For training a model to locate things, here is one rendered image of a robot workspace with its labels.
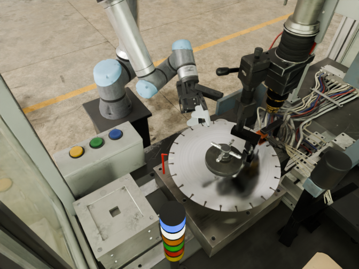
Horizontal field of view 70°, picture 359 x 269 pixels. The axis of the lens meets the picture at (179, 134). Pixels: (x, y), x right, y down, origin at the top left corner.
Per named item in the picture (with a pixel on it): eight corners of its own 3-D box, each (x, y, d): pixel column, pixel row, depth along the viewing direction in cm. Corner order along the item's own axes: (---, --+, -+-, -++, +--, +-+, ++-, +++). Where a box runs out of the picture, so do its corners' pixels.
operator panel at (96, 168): (76, 200, 90) (62, 177, 79) (67, 179, 96) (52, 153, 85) (146, 164, 100) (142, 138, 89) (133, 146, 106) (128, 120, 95)
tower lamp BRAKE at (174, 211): (169, 238, 43) (168, 231, 41) (155, 217, 46) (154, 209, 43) (190, 223, 45) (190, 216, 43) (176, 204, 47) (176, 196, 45)
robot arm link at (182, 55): (181, 50, 104) (194, 39, 98) (187, 75, 103) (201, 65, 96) (165, 47, 100) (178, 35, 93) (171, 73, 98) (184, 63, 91)
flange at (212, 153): (209, 142, 81) (209, 136, 79) (244, 149, 79) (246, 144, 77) (201, 169, 74) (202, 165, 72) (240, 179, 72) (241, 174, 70)
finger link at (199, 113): (195, 128, 85) (188, 111, 92) (212, 125, 86) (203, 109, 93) (195, 121, 83) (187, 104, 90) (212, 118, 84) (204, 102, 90)
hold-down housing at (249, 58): (239, 123, 69) (255, 57, 54) (229, 112, 72) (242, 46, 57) (256, 117, 71) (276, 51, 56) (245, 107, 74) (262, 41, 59)
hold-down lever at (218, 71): (230, 89, 60) (232, 80, 58) (213, 77, 63) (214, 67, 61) (254, 78, 63) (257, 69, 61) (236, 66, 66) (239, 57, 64)
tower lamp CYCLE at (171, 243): (170, 251, 48) (169, 245, 46) (157, 231, 50) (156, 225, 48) (189, 237, 50) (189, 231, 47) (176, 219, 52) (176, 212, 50)
